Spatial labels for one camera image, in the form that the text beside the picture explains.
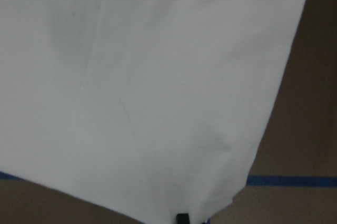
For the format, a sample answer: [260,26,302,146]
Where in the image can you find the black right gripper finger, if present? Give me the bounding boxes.
[176,213,189,224]

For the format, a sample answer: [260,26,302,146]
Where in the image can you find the blue tape grid lines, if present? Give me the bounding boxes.
[1,174,336,223]

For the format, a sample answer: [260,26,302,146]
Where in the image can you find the white long-sleeve printed shirt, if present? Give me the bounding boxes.
[1,0,305,223]

